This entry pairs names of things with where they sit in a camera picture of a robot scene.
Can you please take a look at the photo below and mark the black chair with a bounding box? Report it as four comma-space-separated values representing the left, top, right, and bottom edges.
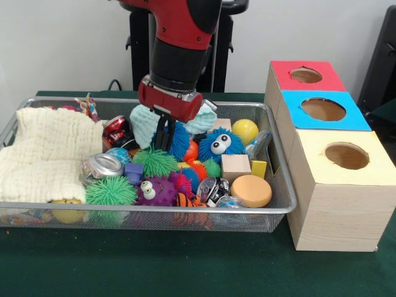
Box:
359, 6, 396, 115

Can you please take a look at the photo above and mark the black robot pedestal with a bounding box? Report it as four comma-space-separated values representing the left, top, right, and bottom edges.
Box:
126, 0, 249, 93

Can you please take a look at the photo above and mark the silver can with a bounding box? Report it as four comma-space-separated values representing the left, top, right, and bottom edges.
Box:
80, 152, 124, 186

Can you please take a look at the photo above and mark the wooden cube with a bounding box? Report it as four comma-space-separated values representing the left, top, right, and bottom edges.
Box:
221, 154, 252, 183

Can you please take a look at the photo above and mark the red black packet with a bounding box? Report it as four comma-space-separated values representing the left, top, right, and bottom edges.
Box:
103, 115, 142, 151

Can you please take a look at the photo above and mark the purple spiky ball with eyes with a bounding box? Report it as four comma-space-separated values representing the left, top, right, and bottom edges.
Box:
136, 175, 180, 207

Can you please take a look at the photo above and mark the large green spiky ball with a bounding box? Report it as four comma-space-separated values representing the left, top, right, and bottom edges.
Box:
85, 176, 139, 208

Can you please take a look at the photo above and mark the wooden box with three holes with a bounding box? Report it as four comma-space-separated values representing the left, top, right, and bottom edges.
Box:
264, 60, 396, 252

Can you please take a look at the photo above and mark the yellow ball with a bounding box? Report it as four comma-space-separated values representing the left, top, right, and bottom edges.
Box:
232, 119, 260, 147

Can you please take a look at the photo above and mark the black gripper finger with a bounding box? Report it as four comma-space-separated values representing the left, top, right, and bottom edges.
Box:
163, 118, 178, 152
152, 114, 166, 151

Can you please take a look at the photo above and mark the blue fuzzy ball with eyes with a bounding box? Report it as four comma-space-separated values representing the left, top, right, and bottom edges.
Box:
198, 127, 246, 165

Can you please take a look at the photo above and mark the orange tiger striped toy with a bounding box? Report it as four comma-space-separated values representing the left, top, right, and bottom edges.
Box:
175, 192, 200, 209

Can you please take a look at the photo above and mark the round wooden disc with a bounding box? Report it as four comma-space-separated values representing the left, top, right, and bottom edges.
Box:
230, 174, 273, 209

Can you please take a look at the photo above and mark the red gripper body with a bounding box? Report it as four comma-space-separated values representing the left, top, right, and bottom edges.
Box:
137, 75, 205, 124

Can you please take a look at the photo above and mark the clear mesh bin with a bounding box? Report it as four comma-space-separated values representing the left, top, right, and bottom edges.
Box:
0, 96, 298, 233

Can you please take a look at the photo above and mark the purple plastic block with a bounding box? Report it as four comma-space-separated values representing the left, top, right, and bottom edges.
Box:
124, 162, 145, 186

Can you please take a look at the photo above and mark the blue globe ball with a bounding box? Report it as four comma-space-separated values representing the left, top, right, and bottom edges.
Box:
109, 148, 134, 165

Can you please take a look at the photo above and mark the clear blue plastic packet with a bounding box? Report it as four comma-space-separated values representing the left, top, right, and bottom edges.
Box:
246, 130, 273, 160

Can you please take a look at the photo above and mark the cream waffle cloth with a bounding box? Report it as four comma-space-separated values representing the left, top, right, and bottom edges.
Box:
0, 107, 106, 204

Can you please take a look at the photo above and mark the yellow block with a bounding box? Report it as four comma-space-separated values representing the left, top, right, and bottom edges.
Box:
251, 160, 268, 179

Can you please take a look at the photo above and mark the small green spiky ball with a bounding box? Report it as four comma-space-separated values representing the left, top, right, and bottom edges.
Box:
133, 148, 180, 178

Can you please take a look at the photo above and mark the mint green knit cloth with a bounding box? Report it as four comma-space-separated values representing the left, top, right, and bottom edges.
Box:
129, 101, 218, 150

